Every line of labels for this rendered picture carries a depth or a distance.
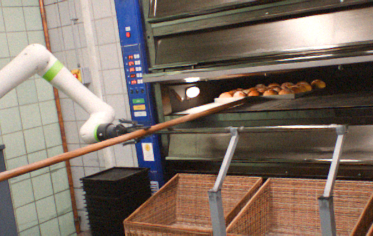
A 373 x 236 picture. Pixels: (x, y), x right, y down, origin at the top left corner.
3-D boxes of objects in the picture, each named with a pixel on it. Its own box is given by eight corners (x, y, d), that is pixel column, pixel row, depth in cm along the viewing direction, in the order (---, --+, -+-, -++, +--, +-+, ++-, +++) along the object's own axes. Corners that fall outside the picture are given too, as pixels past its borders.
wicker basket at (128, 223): (183, 219, 310) (177, 172, 306) (270, 228, 275) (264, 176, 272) (125, 250, 272) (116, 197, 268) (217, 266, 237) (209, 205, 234)
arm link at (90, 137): (83, 148, 269) (71, 133, 263) (96, 130, 276) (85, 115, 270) (103, 148, 260) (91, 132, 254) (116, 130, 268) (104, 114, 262)
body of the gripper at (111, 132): (115, 122, 260) (130, 122, 254) (118, 139, 261) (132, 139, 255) (105, 125, 254) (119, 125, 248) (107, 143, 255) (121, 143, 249)
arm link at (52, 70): (17, 58, 254) (35, 39, 255) (19, 59, 266) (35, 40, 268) (48, 83, 259) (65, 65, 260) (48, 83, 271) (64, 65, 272)
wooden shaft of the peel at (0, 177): (-6, 185, 181) (-8, 176, 180) (-11, 184, 182) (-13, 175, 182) (247, 102, 316) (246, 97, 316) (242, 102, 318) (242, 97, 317)
